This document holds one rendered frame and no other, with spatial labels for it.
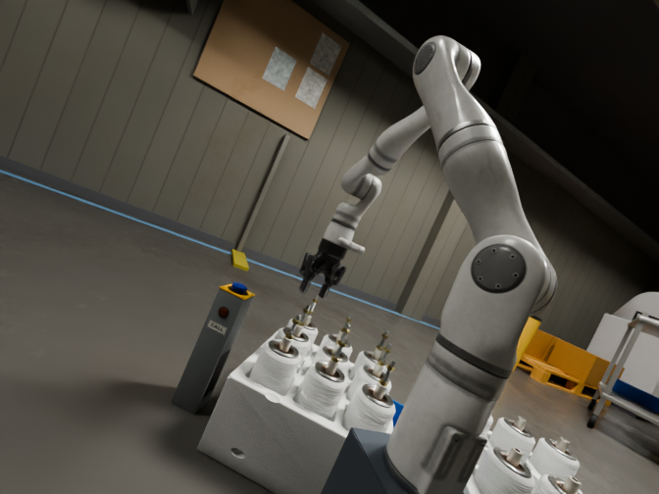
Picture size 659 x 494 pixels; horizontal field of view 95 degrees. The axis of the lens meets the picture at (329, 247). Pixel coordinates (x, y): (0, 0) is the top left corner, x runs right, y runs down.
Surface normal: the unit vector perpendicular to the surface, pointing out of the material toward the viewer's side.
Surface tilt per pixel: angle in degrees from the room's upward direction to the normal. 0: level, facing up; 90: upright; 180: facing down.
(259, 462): 90
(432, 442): 90
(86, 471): 0
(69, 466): 0
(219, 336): 90
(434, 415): 90
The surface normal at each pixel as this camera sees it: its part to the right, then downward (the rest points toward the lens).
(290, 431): -0.13, 0.00
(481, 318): -0.68, -0.26
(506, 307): -0.51, -0.12
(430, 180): 0.32, 0.19
